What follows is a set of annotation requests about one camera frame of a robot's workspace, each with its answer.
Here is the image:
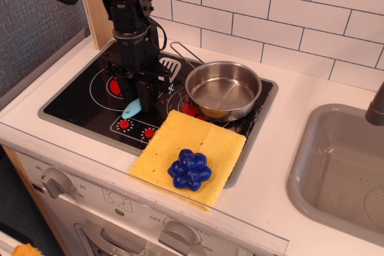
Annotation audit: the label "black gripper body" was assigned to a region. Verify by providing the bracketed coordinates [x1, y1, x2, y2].
[102, 25, 173, 90]

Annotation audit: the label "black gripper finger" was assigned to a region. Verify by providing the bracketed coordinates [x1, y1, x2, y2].
[136, 82, 157, 112]
[116, 76, 137, 105]

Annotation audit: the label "white spatula blue handle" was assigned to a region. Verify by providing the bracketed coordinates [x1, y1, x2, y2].
[121, 57, 182, 119]

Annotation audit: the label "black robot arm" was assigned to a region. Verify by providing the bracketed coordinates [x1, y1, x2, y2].
[102, 0, 173, 112]

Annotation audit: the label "stainless steel pot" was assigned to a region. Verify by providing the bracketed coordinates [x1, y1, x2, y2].
[184, 55, 262, 122]

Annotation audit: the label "black toy stove top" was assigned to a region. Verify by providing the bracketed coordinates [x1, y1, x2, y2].
[37, 39, 279, 189]

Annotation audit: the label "yellow cloth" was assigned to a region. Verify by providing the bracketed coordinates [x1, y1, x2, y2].
[130, 110, 246, 210]

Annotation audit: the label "blue plastic grapes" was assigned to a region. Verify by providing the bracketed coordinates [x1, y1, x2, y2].
[167, 149, 212, 191]

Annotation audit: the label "grey timer knob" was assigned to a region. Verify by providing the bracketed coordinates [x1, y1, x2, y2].
[41, 168, 72, 199]

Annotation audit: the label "grey oven knob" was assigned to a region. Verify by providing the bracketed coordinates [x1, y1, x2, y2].
[158, 221, 197, 255]

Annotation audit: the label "yellow black object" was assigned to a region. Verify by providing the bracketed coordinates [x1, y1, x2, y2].
[11, 244, 43, 256]

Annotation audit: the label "grey sink basin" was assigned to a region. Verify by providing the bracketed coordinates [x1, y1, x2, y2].
[287, 104, 383, 246]

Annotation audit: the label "grey faucet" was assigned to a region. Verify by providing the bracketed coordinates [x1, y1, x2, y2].
[365, 83, 384, 126]

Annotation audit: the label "wooden post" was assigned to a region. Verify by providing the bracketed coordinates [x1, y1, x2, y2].
[82, 0, 113, 50]

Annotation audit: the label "grey oven door handle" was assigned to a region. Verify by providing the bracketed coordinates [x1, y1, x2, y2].
[82, 220, 169, 256]

